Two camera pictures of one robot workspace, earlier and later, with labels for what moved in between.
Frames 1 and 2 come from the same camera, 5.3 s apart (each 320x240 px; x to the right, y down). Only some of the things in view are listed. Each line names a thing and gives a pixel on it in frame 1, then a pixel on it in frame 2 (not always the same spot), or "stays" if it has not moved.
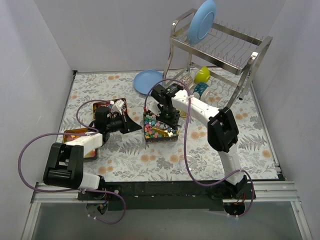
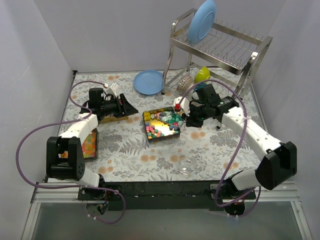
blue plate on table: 144,81 stays
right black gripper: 171,117 -> 194,114
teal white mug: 201,91 stays
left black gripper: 124,122 -> 121,105
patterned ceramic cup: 187,79 stays
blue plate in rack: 201,22 stays
